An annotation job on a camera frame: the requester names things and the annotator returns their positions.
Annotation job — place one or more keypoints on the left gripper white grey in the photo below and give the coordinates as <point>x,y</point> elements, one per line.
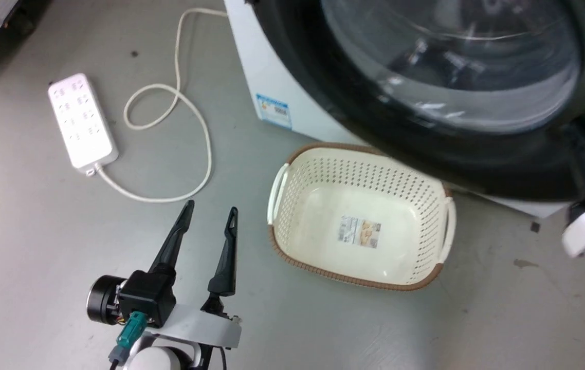
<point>197,329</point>

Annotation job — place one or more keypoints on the white washing machine body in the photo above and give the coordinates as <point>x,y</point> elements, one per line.
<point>272,67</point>

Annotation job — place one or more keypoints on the blue energy label sticker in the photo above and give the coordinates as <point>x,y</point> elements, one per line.
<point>274,110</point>

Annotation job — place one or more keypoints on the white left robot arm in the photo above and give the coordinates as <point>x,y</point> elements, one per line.
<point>161,359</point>

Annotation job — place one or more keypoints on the paper label inside basket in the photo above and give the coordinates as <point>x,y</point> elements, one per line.
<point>359,231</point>

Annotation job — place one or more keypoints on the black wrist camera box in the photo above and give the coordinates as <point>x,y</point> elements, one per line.
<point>147,298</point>

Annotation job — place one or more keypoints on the dark round washing machine door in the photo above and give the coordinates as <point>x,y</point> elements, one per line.
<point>426,103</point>

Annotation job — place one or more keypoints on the cream perforated laundry basket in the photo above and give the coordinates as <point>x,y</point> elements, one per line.
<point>323,216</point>

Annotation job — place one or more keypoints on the white power strip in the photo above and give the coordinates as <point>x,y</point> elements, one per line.
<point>81,121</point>

